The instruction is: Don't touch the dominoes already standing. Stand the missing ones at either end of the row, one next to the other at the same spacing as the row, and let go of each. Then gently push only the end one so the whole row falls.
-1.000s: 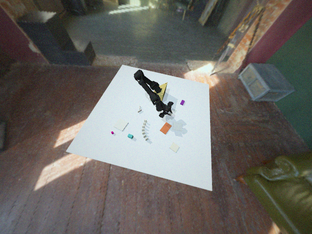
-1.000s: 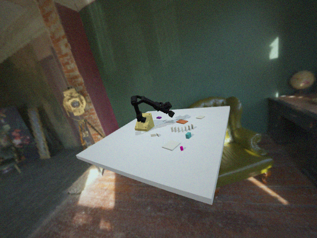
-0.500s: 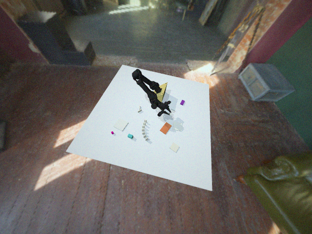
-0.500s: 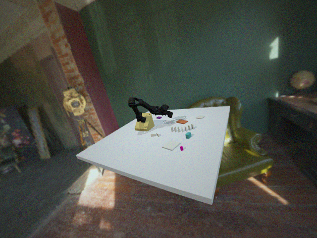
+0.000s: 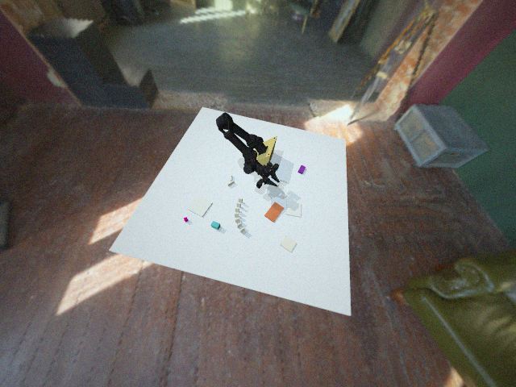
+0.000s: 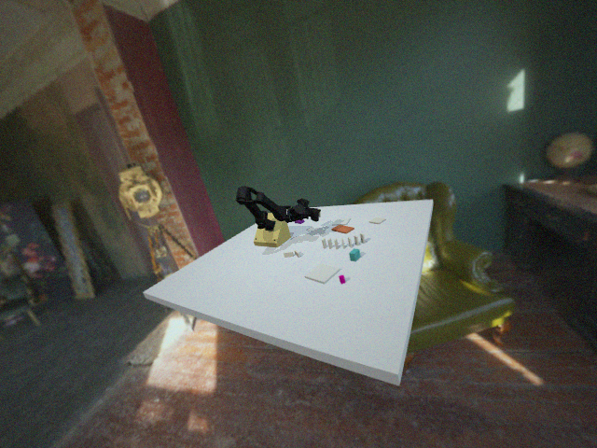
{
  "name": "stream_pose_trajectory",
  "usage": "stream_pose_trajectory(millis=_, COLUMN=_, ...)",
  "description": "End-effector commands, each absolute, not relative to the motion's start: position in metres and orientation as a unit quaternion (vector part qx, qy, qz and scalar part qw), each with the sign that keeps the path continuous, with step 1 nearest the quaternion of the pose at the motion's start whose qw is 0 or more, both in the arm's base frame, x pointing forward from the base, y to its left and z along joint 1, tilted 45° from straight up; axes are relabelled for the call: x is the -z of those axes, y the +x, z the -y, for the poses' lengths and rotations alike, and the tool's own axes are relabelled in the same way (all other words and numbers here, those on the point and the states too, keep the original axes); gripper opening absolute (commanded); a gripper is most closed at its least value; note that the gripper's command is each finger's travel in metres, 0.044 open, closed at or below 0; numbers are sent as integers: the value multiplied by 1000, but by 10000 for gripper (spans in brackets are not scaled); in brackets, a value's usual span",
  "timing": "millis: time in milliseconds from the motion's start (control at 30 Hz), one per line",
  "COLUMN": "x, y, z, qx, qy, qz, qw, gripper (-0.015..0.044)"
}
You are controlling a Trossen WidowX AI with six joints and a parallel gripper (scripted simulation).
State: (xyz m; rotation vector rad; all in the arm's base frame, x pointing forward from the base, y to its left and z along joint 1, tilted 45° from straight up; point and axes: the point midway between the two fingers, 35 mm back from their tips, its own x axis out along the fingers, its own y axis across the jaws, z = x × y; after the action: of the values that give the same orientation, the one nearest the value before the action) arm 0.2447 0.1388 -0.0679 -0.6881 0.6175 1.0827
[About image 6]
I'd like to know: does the teal cube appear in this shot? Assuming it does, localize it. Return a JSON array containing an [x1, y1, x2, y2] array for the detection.
[[349, 248, 361, 262]]

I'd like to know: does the orange flat slab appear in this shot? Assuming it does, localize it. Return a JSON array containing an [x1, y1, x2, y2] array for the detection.
[[331, 225, 354, 234]]

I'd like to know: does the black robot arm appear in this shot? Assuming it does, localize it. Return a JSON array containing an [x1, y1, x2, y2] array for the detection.
[[236, 186, 309, 231]]

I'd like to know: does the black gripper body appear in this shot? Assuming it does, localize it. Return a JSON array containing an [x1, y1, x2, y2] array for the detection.
[[299, 210, 319, 222]]

